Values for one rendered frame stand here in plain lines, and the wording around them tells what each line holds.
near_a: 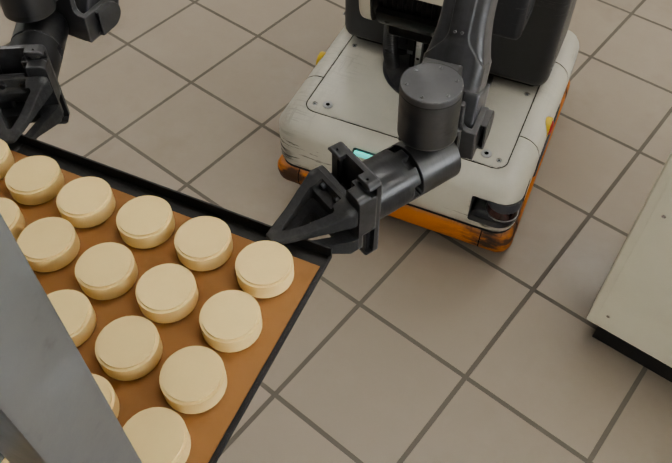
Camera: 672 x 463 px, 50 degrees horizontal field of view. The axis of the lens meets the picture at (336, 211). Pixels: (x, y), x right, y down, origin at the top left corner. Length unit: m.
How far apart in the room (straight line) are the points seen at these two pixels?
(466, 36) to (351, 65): 1.18
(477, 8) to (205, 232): 0.33
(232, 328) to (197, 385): 0.05
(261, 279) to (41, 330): 0.40
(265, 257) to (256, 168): 1.41
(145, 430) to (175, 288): 0.12
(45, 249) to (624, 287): 1.19
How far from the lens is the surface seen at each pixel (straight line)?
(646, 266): 1.51
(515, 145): 1.74
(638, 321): 1.64
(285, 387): 1.64
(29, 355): 0.23
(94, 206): 0.69
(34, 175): 0.74
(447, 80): 0.66
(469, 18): 0.73
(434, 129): 0.66
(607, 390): 1.74
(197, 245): 0.64
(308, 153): 1.79
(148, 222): 0.67
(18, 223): 0.71
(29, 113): 0.80
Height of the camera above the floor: 1.48
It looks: 51 degrees down
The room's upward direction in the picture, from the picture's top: straight up
